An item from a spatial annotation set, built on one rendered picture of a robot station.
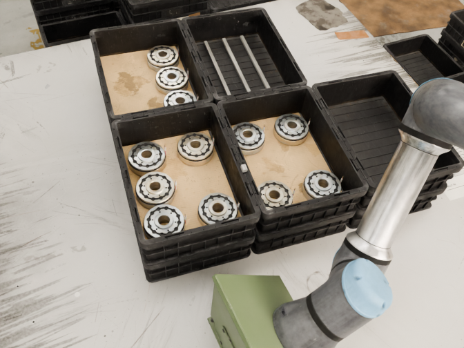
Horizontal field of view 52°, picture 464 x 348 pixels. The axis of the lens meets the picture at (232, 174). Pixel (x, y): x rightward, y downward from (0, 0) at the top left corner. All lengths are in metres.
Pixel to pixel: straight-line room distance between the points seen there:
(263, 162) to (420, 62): 1.63
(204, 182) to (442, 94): 0.66
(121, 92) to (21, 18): 1.88
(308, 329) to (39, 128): 1.08
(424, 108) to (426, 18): 2.75
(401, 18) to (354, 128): 2.14
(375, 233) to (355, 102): 0.62
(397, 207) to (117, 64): 1.01
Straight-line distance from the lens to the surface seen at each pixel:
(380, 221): 1.11
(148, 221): 1.22
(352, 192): 1.25
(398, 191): 1.09
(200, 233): 1.12
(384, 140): 1.54
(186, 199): 1.29
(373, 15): 3.56
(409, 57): 2.84
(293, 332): 1.06
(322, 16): 2.16
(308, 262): 1.38
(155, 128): 1.38
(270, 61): 1.69
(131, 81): 1.59
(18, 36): 3.23
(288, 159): 1.40
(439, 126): 0.96
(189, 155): 1.34
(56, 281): 1.36
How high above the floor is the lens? 1.91
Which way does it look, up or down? 54 degrees down
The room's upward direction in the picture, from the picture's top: 7 degrees clockwise
